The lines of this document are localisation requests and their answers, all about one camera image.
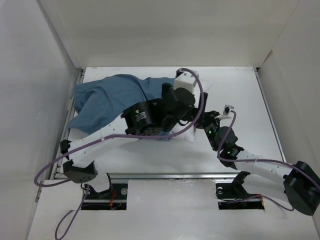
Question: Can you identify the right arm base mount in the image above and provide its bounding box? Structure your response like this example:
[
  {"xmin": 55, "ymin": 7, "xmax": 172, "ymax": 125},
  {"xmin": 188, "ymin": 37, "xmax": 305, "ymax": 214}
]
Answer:
[{"xmin": 215, "ymin": 182, "xmax": 265, "ymax": 210}]

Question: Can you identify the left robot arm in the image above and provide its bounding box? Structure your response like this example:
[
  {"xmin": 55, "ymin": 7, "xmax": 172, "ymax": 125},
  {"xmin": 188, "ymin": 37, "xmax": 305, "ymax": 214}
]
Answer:
[{"xmin": 60, "ymin": 84, "xmax": 195, "ymax": 199}]

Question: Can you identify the blue pillowcase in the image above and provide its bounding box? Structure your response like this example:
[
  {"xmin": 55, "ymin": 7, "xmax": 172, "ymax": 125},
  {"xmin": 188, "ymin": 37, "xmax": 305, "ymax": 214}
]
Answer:
[{"xmin": 67, "ymin": 74, "xmax": 175, "ymax": 135}]

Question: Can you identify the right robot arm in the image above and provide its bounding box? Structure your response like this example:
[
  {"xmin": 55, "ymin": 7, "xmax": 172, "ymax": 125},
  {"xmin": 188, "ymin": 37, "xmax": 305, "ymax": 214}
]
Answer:
[{"xmin": 196, "ymin": 111, "xmax": 320, "ymax": 216}]

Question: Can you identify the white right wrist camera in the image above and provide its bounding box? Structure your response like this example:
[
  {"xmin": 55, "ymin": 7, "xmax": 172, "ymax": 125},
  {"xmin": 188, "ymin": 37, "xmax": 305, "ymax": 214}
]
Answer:
[{"xmin": 215, "ymin": 104, "xmax": 235, "ymax": 120}]

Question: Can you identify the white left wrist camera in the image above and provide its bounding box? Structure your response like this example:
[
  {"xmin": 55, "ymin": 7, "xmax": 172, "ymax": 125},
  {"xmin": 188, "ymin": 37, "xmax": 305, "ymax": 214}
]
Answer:
[{"xmin": 173, "ymin": 68, "xmax": 199, "ymax": 94}]

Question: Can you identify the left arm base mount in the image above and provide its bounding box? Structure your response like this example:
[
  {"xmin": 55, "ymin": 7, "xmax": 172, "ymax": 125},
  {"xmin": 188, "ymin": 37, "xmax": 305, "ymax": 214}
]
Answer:
[{"xmin": 81, "ymin": 183, "xmax": 128, "ymax": 211}]

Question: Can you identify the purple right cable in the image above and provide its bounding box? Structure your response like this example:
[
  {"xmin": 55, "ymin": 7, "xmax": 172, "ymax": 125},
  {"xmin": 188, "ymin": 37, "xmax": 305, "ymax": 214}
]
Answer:
[{"xmin": 216, "ymin": 109, "xmax": 320, "ymax": 212}]

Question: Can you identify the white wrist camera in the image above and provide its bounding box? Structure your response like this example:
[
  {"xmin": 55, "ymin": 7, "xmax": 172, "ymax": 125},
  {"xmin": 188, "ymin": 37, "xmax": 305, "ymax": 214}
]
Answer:
[
  {"xmin": 215, "ymin": 104, "xmax": 235, "ymax": 120},
  {"xmin": 173, "ymin": 68, "xmax": 199, "ymax": 94}
]

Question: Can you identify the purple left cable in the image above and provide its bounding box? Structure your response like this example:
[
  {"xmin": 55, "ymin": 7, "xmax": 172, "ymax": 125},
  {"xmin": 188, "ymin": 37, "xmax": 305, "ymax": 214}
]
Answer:
[{"xmin": 33, "ymin": 67, "xmax": 207, "ymax": 240}]

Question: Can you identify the white pillow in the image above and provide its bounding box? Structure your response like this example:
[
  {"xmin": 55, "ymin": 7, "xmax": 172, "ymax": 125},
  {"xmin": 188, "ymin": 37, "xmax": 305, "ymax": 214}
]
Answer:
[{"xmin": 67, "ymin": 74, "xmax": 205, "ymax": 139}]

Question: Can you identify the purple cable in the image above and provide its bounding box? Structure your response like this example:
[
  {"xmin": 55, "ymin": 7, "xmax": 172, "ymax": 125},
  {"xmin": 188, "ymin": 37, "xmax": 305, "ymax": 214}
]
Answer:
[
  {"xmin": 216, "ymin": 109, "xmax": 320, "ymax": 212},
  {"xmin": 33, "ymin": 67, "xmax": 207, "ymax": 240}
]

